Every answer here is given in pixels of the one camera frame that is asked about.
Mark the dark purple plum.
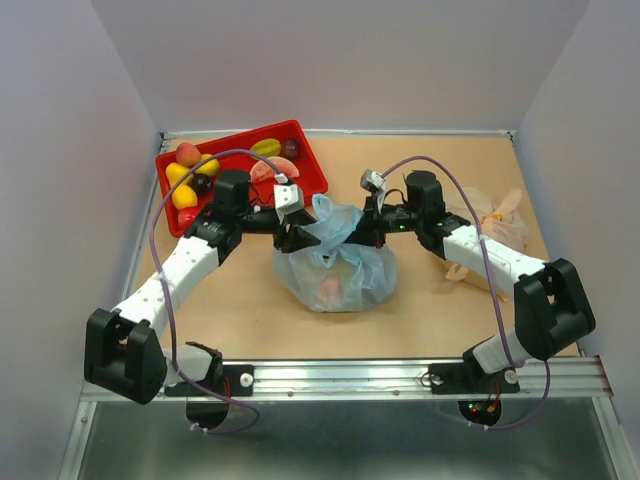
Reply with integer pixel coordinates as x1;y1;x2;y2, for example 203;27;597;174
281;138;301;161

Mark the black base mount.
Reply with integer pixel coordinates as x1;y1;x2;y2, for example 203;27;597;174
419;362;520;395
163;363;255;397

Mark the black mangosteen top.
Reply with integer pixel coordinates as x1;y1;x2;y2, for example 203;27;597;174
189;173;213;197

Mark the peach fruit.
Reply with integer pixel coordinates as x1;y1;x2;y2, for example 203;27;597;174
175;142;201;167

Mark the light blue plastic bag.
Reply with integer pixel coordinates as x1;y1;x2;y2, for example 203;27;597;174
272;194;398;313

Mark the yellow lemon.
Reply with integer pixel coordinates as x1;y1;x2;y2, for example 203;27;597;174
171;184;199;210

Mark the orange plastic bag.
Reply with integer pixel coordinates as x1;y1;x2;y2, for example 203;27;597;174
442;187;529;291

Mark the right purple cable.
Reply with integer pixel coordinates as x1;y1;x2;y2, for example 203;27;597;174
382;155;552;431

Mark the yellow green starfruit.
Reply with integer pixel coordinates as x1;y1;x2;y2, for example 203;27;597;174
250;138;282;157

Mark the orange mango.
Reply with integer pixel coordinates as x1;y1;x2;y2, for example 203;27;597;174
164;162;193;188

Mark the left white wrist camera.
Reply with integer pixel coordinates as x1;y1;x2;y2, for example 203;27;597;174
274;184;305;222

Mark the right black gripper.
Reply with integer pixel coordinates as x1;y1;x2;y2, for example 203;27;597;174
340;194;422;249

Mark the pink grapefruit slice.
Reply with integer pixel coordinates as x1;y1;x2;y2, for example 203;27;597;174
250;156;300;183

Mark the red apple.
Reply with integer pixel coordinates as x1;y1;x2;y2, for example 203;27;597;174
177;207;200;230

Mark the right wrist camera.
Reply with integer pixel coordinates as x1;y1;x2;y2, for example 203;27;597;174
360;169;386;209

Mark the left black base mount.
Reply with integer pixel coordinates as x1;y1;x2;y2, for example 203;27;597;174
163;363;255;397

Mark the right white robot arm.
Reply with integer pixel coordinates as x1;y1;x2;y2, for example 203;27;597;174
348;170;596;390

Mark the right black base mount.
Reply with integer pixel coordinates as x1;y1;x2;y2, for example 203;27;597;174
419;362;520;395

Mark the yellow pear fruit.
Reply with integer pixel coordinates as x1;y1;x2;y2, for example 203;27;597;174
196;154;220;178

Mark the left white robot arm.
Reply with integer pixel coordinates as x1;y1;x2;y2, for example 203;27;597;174
84;170;314;405

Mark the aluminium front rail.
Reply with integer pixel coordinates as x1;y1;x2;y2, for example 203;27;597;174
79;355;614;401

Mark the red plastic tray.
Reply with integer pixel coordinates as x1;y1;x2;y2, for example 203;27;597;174
155;119;329;238

